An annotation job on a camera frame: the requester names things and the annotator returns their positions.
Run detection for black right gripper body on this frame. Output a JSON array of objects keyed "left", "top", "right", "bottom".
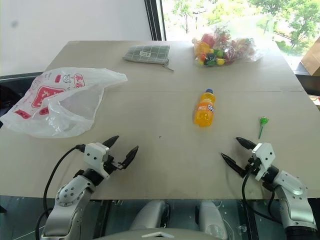
[{"left": 243, "top": 154, "right": 262, "bottom": 177}]

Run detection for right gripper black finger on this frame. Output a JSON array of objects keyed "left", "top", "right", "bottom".
[
  {"left": 219, "top": 152, "right": 247, "bottom": 179},
  {"left": 235, "top": 136, "right": 257, "bottom": 150}
]

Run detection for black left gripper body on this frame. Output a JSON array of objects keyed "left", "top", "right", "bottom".
[{"left": 102, "top": 149, "right": 124, "bottom": 175}]

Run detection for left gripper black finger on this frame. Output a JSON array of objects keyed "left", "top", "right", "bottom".
[
  {"left": 102, "top": 135, "right": 120, "bottom": 148},
  {"left": 121, "top": 145, "right": 140, "bottom": 169}
]

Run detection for green lollipop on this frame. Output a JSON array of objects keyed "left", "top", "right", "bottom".
[{"left": 257, "top": 116, "right": 270, "bottom": 140}]

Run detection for orange soda bottle blue cap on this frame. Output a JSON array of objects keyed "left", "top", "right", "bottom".
[{"left": 193, "top": 88, "right": 216, "bottom": 128}]

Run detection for silver right robot thigh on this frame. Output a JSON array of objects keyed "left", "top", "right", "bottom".
[{"left": 198, "top": 199, "right": 228, "bottom": 240}]

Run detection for silver robot thigh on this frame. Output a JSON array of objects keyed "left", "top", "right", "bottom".
[
  {"left": 129, "top": 199, "right": 171, "bottom": 231},
  {"left": 198, "top": 199, "right": 228, "bottom": 240}
]

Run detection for silver left robot thigh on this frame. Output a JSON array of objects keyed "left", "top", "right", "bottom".
[{"left": 129, "top": 199, "right": 171, "bottom": 231}]

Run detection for white plastic bag red print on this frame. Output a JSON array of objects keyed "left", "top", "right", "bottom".
[{"left": 0, "top": 66, "right": 129, "bottom": 139}]

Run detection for grey robot torso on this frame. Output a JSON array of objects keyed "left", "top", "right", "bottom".
[{"left": 94, "top": 227, "right": 203, "bottom": 240}]

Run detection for green checked fabric pouch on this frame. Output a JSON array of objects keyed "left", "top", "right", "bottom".
[{"left": 122, "top": 44, "right": 175, "bottom": 72}]

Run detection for clear bag of toy fruit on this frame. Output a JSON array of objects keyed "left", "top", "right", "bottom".
[{"left": 191, "top": 14, "right": 275, "bottom": 68}]

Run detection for brown cardboard box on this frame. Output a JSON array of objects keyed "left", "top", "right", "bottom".
[{"left": 301, "top": 37, "right": 320, "bottom": 76}]

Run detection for dark grey chair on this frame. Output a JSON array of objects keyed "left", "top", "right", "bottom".
[{"left": 0, "top": 72, "right": 45, "bottom": 118}]

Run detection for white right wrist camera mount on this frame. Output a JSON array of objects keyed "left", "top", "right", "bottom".
[{"left": 251, "top": 142, "right": 277, "bottom": 181}]

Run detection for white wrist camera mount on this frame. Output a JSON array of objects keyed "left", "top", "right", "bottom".
[
  {"left": 83, "top": 142, "right": 111, "bottom": 180},
  {"left": 251, "top": 142, "right": 277, "bottom": 181}
]

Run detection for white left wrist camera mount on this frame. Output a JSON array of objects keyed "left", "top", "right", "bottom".
[{"left": 83, "top": 142, "right": 111, "bottom": 180}]

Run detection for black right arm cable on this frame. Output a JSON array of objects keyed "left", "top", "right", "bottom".
[{"left": 241, "top": 159, "right": 286, "bottom": 223}]

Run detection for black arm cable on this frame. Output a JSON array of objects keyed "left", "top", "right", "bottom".
[
  {"left": 34, "top": 144, "right": 87, "bottom": 240},
  {"left": 241, "top": 159, "right": 286, "bottom": 223}
]

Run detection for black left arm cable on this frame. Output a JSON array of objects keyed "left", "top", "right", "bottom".
[{"left": 34, "top": 144, "right": 87, "bottom": 240}]

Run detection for black window frame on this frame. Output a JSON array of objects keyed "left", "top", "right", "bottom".
[{"left": 144, "top": 0, "right": 167, "bottom": 42}]

